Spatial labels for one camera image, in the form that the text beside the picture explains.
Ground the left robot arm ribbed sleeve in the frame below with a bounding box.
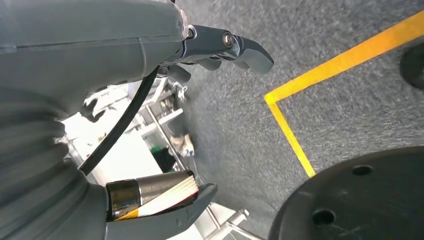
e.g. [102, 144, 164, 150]
[0, 86, 87, 240]

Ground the plastic-wrapped plug bundle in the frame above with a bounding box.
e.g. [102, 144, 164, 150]
[169, 133, 195, 158]

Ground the steel table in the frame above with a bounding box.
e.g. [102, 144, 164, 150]
[139, 99, 266, 240]

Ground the black caster wheel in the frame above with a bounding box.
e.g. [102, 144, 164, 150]
[399, 42, 424, 91]

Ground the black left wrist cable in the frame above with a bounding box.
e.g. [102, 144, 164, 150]
[78, 65, 161, 176]

